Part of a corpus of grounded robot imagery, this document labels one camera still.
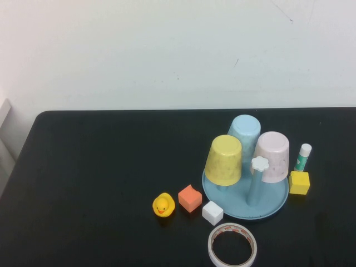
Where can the yellow plastic cup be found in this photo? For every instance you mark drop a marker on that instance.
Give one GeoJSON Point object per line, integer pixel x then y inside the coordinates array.
{"type": "Point", "coordinates": [222, 161]}

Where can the light blue plastic cup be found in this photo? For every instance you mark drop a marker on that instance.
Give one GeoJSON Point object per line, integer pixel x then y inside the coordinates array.
{"type": "Point", "coordinates": [247, 128]}

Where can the blue cup stand white caps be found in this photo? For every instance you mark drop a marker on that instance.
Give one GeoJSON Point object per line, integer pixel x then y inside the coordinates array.
{"type": "Point", "coordinates": [236, 205]}

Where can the pink plastic cup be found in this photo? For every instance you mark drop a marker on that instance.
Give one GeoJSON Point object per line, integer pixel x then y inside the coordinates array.
{"type": "Point", "coordinates": [274, 147]}

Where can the orange cube block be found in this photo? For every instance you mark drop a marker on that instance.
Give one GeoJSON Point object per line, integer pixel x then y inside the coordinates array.
{"type": "Point", "coordinates": [189, 198]}

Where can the yellow rubber duck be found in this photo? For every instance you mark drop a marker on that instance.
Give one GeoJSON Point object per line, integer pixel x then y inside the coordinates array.
{"type": "Point", "coordinates": [162, 205]}

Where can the white cube block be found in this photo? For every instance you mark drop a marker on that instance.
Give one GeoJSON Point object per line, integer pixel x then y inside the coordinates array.
{"type": "Point", "coordinates": [212, 212]}

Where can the white tape roll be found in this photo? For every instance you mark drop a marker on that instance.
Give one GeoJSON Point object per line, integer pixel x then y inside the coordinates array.
{"type": "Point", "coordinates": [231, 227]}

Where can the white green glue stick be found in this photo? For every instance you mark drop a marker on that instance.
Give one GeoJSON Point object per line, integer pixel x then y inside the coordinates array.
{"type": "Point", "coordinates": [303, 158]}

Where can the yellow cube block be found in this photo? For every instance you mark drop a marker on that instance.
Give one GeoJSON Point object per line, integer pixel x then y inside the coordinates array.
{"type": "Point", "coordinates": [299, 182]}

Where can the white furniture frame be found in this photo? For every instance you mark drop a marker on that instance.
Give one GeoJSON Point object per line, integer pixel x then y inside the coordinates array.
{"type": "Point", "coordinates": [4, 111]}

